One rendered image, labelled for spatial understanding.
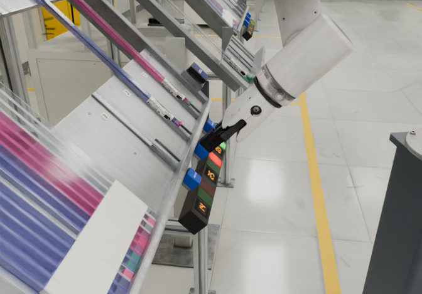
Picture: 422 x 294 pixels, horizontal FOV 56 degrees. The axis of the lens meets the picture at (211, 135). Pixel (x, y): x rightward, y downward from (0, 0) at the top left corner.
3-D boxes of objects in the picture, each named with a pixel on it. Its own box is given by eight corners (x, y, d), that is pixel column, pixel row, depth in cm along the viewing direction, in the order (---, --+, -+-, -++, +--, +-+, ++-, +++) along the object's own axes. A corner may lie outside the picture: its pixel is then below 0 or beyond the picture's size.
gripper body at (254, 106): (286, 112, 70) (240, 149, 75) (286, 92, 79) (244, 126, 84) (257, 82, 68) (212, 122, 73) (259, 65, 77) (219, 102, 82)
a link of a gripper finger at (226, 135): (232, 141, 71) (220, 142, 77) (257, 109, 74) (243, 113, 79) (227, 136, 71) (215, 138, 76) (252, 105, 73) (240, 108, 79)
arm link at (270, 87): (297, 105, 70) (284, 116, 71) (295, 88, 78) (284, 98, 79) (264, 71, 68) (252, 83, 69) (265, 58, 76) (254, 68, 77)
